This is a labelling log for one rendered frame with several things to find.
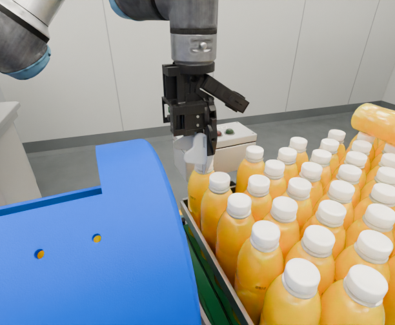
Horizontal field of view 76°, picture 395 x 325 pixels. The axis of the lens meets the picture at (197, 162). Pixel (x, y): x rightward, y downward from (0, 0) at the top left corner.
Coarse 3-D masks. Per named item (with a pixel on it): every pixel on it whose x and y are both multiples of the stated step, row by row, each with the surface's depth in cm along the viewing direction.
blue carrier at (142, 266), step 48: (144, 144) 30; (96, 192) 44; (144, 192) 24; (0, 240) 20; (48, 240) 20; (144, 240) 22; (0, 288) 18; (48, 288) 19; (96, 288) 20; (144, 288) 21; (192, 288) 23
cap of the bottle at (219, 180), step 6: (216, 174) 48; (222, 174) 48; (210, 180) 47; (216, 180) 46; (222, 180) 46; (228, 180) 46; (210, 186) 47; (216, 186) 46; (222, 186) 46; (228, 186) 48
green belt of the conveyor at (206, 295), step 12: (192, 240) 61; (192, 252) 57; (192, 264) 55; (204, 264) 55; (204, 276) 52; (204, 288) 50; (216, 288) 50; (204, 300) 50; (216, 300) 48; (216, 312) 46; (228, 312) 46; (216, 324) 45; (228, 324) 44
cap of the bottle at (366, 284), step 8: (360, 264) 31; (352, 272) 30; (360, 272) 30; (368, 272) 30; (376, 272) 30; (352, 280) 29; (360, 280) 29; (368, 280) 29; (376, 280) 29; (384, 280) 29; (352, 288) 29; (360, 288) 28; (368, 288) 28; (376, 288) 28; (384, 288) 28; (360, 296) 28; (368, 296) 28; (376, 296) 28
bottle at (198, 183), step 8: (192, 176) 54; (200, 176) 53; (208, 176) 53; (192, 184) 54; (200, 184) 53; (192, 192) 54; (200, 192) 53; (192, 200) 55; (200, 200) 54; (192, 208) 56; (200, 208) 55; (192, 216) 57; (200, 216) 56; (200, 224) 58
